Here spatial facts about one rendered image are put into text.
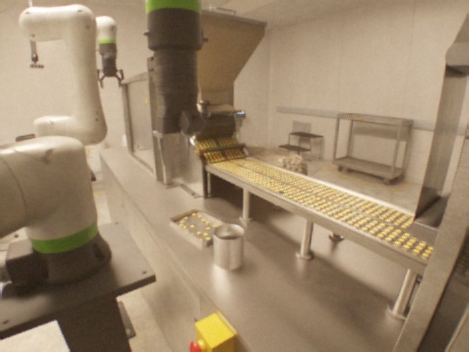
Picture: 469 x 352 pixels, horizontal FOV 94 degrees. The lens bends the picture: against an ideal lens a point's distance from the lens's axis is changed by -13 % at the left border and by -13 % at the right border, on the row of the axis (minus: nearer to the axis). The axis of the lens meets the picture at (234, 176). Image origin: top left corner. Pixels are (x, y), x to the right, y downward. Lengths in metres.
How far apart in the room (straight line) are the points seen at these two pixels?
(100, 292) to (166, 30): 0.44
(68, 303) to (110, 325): 0.17
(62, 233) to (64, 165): 0.12
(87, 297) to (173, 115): 0.34
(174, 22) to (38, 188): 0.32
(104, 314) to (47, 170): 0.32
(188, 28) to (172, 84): 0.09
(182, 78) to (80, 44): 0.72
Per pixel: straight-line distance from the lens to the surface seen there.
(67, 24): 1.13
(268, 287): 0.64
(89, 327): 0.63
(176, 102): 0.44
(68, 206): 0.48
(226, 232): 0.71
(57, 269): 0.53
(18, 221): 0.44
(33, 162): 0.44
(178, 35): 0.43
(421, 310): 0.47
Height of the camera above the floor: 1.23
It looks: 18 degrees down
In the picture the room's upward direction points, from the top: straight up
